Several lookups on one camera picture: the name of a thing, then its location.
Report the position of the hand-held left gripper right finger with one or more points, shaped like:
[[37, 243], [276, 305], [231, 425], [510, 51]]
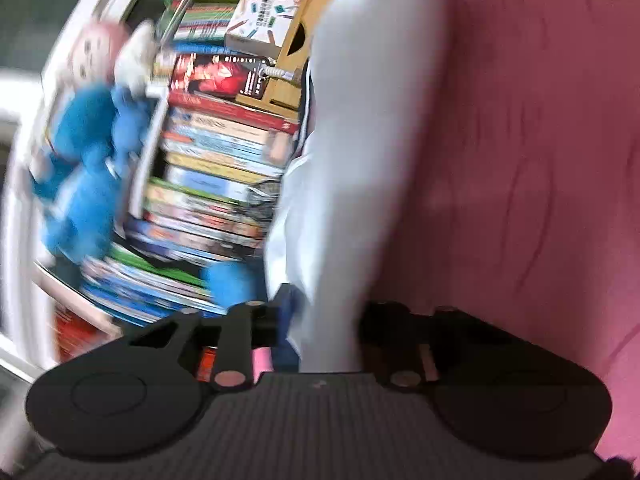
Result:
[[395, 340]]

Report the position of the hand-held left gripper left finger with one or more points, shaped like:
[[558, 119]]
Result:
[[240, 340]]

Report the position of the navy white striped jacket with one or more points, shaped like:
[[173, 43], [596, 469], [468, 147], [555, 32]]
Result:
[[350, 160]]

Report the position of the small blue plush toy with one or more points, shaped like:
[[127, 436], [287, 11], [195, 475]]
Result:
[[230, 282]]

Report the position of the large red plastic crate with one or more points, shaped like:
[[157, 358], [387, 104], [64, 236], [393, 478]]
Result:
[[75, 330]]

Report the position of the row of colourful books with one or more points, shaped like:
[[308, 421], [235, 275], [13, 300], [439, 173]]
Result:
[[215, 160]]

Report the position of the pink rabbit-print blanket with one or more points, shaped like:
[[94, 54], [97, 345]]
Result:
[[525, 160]]

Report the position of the large blue plush toy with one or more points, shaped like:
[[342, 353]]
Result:
[[85, 160]]

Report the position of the wooden drawer organizer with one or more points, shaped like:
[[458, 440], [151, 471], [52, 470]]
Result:
[[285, 90]]

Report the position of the pink white plush doll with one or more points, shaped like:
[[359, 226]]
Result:
[[95, 50]]

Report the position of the white pencil-print box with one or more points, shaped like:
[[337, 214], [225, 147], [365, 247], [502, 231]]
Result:
[[260, 15]]

